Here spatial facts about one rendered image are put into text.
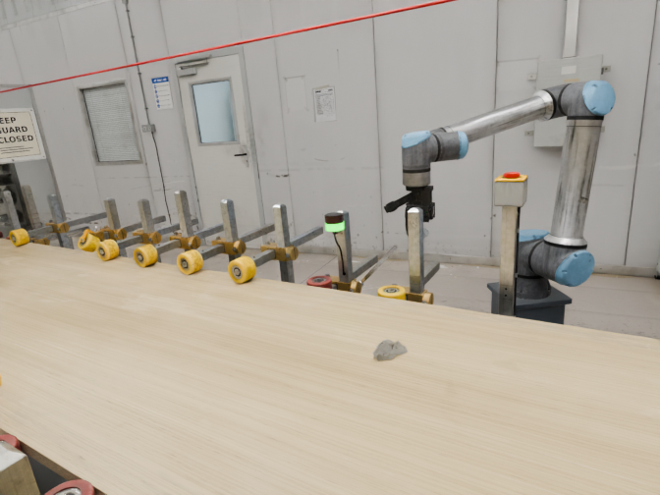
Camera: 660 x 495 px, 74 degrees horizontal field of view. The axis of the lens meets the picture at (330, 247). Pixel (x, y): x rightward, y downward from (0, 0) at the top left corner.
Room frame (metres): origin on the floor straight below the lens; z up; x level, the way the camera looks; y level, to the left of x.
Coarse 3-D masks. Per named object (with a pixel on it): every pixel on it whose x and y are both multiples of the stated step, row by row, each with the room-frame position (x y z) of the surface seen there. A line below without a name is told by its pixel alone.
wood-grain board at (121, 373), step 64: (0, 256) 1.97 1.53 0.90; (64, 256) 1.88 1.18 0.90; (0, 320) 1.21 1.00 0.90; (64, 320) 1.17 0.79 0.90; (128, 320) 1.14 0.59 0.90; (192, 320) 1.10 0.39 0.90; (256, 320) 1.07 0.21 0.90; (320, 320) 1.03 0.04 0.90; (384, 320) 1.00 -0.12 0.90; (448, 320) 0.98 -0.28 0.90; (512, 320) 0.95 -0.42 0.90; (64, 384) 0.83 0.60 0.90; (128, 384) 0.81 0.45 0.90; (192, 384) 0.79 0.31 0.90; (256, 384) 0.77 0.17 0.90; (320, 384) 0.75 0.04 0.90; (384, 384) 0.74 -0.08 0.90; (448, 384) 0.72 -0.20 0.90; (512, 384) 0.70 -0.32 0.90; (576, 384) 0.69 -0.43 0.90; (640, 384) 0.67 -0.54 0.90; (64, 448) 0.63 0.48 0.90; (128, 448) 0.62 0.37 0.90; (192, 448) 0.60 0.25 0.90; (256, 448) 0.59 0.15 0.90; (320, 448) 0.58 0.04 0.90; (384, 448) 0.57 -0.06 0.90; (448, 448) 0.56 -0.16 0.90; (512, 448) 0.55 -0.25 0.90; (576, 448) 0.53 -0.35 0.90; (640, 448) 0.52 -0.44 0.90
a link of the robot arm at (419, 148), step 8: (408, 136) 1.40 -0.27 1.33; (416, 136) 1.38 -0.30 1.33; (424, 136) 1.38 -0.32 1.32; (432, 136) 1.42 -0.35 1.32; (408, 144) 1.39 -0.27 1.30; (416, 144) 1.38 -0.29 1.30; (424, 144) 1.38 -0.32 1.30; (432, 144) 1.39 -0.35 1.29; (408, 152) 1.39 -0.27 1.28; (416, 152) 1.38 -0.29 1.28; (424, 152) 1.38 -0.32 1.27; (432, 152) 1.39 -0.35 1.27; (408, 160) 1.39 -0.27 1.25; (416, 160) 1.38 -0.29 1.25; (424, 160) 1.38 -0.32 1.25; (432, 160) 1.41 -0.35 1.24; (408, 168) 1.39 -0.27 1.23; (416, 168) 1.38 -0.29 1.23; (424, 168) 1.38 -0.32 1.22
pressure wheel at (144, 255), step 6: (144, 246) 1.64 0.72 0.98; (150, 246) 1.65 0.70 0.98; (138, 252) 1.63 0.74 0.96; (144, 252) 1.61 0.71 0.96; (150, 252) 1.62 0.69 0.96; (156, 252) 1.64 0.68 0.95; (138, 258) 1.62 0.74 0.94; (144, 258) 1.61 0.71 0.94; (150, 258) 1.62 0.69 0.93; (156, 258) 1.64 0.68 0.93; (138, 264) 1.63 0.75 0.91; (144, 264) 1.61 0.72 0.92; (150, 264) 1.64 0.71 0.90
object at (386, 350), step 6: (384, 342) 0.87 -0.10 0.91; (390, 342) 0.88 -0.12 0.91; (396, 342) 0.86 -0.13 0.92; (378, 348) 0.85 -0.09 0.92; (384, 348) 0.85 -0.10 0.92; (390, 348) 0.85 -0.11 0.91; (396, 348) 0.85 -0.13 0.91; (402, 348) 0.85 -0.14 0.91; (378, 354) 0.82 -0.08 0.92; (384, 354) 0.84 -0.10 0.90; (390, 354) 0.83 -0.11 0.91; (396, 354) 0.84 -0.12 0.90; (378, 360) 0.82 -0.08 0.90
